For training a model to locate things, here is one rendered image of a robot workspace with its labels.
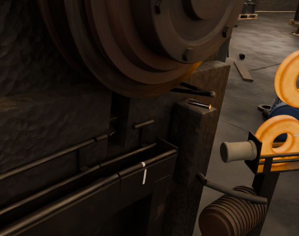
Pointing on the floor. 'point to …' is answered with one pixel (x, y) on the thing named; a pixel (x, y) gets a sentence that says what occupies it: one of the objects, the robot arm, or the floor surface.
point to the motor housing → (231, 215)
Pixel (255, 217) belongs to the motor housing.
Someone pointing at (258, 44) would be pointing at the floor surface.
